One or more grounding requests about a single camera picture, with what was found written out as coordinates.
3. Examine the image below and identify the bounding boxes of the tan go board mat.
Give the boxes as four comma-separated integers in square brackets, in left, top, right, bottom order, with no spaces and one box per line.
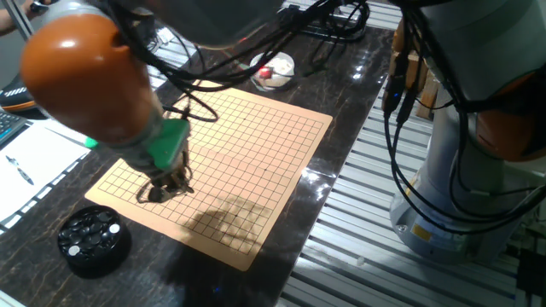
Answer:
[84,78,334,272]

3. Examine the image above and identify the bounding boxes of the person's bare hand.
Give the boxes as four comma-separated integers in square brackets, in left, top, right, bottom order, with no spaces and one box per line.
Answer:
[20,0,53,14]

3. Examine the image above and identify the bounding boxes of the black silver pen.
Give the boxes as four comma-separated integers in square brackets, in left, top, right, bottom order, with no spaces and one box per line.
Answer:
[5,154,35,186]

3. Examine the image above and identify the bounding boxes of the black computer keyboard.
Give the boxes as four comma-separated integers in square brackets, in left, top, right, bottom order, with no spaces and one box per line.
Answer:
[0,111,27,146]

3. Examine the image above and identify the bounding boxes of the white bowl of white stones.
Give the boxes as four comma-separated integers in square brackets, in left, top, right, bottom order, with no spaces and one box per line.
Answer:
[249,50,296,91]

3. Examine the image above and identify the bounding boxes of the aluminium frame pole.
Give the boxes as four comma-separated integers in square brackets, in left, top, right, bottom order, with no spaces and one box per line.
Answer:
[2,0,35,42]

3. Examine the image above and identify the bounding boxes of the orange black teach pendant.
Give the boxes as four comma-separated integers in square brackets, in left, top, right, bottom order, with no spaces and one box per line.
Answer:
[0,74,38,113]

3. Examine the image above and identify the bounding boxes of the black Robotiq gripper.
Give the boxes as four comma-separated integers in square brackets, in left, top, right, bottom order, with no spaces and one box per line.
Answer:
[148,142,196,203]

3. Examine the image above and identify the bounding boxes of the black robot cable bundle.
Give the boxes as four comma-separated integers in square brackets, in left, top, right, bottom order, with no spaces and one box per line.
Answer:
[104,0,546,235]

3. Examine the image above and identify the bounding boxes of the white paper sheet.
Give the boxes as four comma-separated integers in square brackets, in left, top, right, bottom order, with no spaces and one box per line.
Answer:
[0,123,90,223]

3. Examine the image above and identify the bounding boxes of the cardboard wooden pieces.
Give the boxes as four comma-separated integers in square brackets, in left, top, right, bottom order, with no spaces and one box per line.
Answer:
[387,25,441,120]

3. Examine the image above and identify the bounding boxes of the person's bare forearm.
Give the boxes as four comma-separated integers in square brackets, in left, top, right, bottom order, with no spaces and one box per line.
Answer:
[0,8,27,38]

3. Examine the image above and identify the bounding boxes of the black bowl of black stones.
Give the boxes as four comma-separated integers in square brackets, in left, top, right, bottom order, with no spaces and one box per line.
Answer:
[57,205,132,279]

